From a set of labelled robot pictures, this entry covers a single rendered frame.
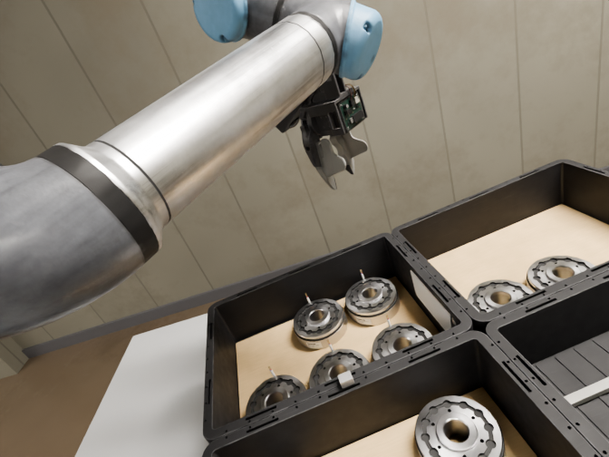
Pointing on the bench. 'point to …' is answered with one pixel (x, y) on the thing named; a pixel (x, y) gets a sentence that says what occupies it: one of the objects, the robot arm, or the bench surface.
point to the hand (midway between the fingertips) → (338, 175)
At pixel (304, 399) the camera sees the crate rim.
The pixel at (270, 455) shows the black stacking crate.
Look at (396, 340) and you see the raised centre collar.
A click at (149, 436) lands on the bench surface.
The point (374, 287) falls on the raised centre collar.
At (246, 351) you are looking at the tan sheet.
